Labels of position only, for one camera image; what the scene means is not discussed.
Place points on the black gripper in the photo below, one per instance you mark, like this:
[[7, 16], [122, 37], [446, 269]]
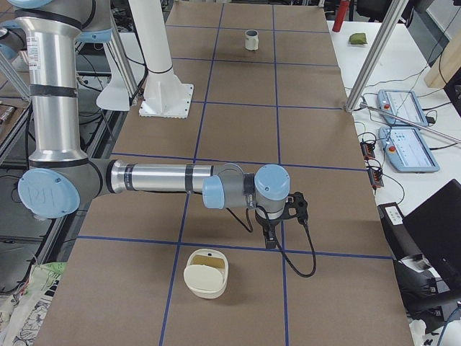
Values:
[[266, 225]]

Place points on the white pedestal column base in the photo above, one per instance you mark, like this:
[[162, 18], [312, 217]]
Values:
[[164, 94]]

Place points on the upper blue teach pendant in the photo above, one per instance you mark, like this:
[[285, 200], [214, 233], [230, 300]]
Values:
[[403, 104]]

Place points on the red circuit board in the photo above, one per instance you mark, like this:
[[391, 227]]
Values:
[[375, 177], [367, 150]]

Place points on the upper red circuit board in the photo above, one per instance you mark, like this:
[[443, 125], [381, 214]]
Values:
[[367, 150]]

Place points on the green bean bag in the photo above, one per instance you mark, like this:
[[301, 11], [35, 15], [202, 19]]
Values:
[[358, 38]]

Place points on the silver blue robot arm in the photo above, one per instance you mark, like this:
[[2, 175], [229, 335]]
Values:
[[62, 177]]

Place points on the thin metal rod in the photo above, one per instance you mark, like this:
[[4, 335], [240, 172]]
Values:
[[408, 122]]

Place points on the light wooden board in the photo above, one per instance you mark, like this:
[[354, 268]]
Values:
[[446, 66]]

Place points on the white mug grey inside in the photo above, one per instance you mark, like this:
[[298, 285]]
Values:
[[252, 40]]

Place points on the lower blue teach pendant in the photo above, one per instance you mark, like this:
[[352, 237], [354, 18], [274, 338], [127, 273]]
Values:
[[406, 150]]

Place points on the aluminium frame post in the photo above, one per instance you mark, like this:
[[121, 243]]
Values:
[[383, 35]]

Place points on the lower red circuit board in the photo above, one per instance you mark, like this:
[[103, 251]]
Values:
[[375, 177]]

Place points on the patterned cloth bag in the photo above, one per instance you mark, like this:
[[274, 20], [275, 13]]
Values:
[[24, 311]]

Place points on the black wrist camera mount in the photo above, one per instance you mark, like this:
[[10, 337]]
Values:
[[296, 206]]

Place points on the blue teach pendant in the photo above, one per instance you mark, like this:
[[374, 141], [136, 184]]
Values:
[[406, 150], [403, 104]]

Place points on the black monitor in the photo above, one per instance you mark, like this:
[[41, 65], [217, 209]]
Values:
[[435, 228]]

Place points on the black box white label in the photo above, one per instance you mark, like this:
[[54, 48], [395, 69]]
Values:
[[399, 240]]

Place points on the red cylinder bottle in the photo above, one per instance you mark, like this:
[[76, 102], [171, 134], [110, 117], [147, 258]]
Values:
[[340, 15]]

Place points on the cream oval lidded box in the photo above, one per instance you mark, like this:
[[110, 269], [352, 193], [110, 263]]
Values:
[[206, 273]]

